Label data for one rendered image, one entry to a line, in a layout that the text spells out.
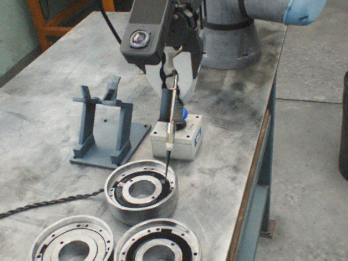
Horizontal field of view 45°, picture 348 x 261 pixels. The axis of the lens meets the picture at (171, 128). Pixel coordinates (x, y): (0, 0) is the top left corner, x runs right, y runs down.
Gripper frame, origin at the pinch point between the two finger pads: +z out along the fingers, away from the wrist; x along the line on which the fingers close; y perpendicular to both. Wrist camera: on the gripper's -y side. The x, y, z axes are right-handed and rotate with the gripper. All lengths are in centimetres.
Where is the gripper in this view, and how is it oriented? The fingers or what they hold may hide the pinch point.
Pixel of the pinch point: (173, 98)
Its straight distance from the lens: 61.5
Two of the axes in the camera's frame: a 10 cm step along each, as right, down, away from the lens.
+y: 3.5, -5.8, 7.4
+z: 1.0, 8.1, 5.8
